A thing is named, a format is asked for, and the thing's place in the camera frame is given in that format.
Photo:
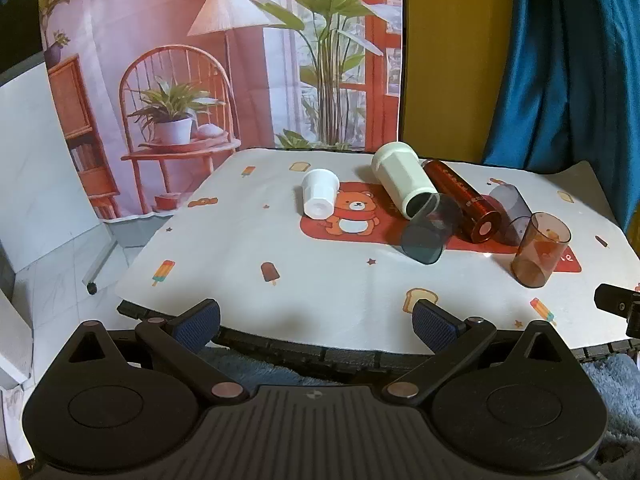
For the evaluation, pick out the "printed room backdrop cloth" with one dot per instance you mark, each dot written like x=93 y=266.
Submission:
x=150 y=35

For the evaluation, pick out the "pale green cup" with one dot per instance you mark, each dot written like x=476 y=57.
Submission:
x=400 y=175

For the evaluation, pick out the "purple grey transparent cup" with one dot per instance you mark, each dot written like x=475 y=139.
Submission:
x=512 y=205

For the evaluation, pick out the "small white cup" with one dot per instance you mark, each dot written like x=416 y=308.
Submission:
x=317 y=192

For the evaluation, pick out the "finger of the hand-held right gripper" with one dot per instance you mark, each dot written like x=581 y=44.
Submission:
x=616 y=301

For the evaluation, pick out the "blue curtain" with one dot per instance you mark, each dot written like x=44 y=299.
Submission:
x=565 y=60

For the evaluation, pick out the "large white board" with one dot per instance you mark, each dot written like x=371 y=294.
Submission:
x=40 y=170

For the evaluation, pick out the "red metallic cup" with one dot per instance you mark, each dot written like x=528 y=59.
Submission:
x=460 y=195

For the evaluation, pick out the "white stand leg with caster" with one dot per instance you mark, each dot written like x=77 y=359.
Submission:
x=100 y=265

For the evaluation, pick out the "bear print table cloth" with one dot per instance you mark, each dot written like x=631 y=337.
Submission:
x=310 y=285

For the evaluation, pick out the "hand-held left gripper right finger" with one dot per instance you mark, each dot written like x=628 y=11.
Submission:
x=434 y=322

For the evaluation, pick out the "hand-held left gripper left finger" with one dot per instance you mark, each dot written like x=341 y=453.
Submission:
x=197 y=321

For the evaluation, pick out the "dark grey transparent cup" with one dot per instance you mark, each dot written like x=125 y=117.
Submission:
x=425 y=245

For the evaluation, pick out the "brown transparent cup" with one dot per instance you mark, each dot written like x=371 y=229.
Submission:
x=537 y=255

